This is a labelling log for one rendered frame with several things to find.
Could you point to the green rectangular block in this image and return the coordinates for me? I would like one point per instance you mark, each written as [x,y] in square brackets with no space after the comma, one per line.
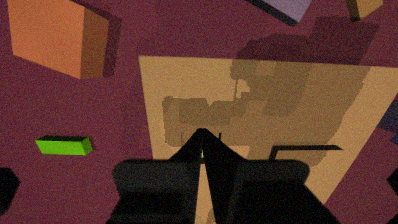
[64,145]

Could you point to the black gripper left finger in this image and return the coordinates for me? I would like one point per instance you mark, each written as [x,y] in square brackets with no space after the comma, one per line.
[180,173]

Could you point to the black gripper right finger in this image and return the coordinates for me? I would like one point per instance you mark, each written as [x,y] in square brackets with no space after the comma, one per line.
[227,171]

